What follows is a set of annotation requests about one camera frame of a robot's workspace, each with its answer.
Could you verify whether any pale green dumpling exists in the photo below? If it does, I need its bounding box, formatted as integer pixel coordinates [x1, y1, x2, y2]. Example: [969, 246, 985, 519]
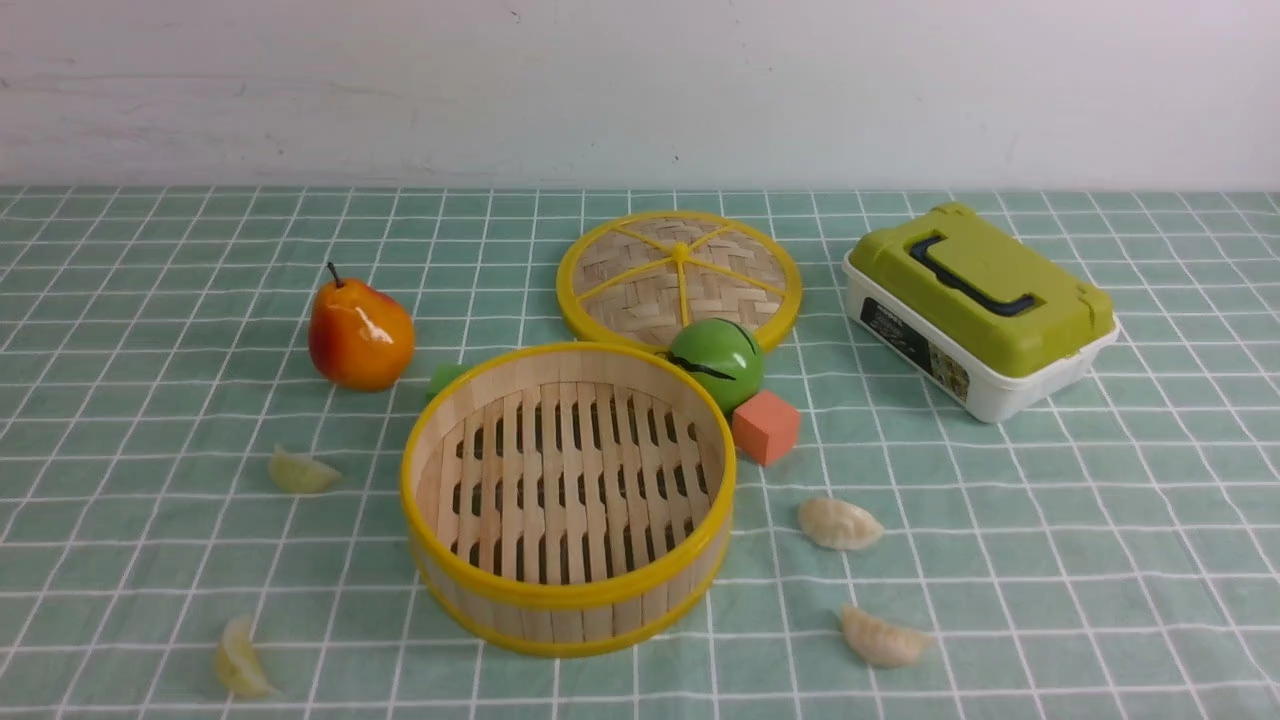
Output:
[268, 445, 343, 495]
[212, 614, 276, 700]

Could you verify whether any green toy ball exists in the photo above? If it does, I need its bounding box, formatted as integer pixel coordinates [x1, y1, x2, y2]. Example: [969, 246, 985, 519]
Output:
[664, 318, 765, 416]

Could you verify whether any orange foam cube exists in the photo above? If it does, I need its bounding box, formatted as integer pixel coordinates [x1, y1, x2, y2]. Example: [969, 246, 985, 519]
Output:
[730, 389, 801, 468]

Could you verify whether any green checkered tablecloth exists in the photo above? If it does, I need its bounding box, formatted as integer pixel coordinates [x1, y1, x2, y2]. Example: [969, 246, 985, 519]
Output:
[1, 186, 1279, 719]

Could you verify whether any small green toy piece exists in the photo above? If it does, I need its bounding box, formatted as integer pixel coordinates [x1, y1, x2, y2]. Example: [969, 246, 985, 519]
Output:
[425, 363, 470, 404]

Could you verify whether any orange red toy pear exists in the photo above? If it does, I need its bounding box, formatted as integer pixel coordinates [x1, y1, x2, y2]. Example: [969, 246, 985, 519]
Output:
[308, 261, 416, 393]

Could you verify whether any bamboo steamer tray yellow rim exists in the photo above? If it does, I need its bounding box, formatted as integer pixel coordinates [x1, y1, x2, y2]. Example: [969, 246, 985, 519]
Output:
[399, 342, 737, 657]

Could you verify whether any beige dumpling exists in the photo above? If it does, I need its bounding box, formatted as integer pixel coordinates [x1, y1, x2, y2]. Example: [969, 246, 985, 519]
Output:
[841, 603, 934, 669]
[797, 496, 884, 551]

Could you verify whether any green lid white storage box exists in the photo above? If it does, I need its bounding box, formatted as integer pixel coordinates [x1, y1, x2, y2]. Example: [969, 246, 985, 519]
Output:
[842, 202, 1119, 424]

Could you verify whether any woven bamboo steamer lid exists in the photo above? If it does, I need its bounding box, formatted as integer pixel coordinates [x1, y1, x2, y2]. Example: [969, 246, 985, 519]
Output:
[556, 210, 803, 352]

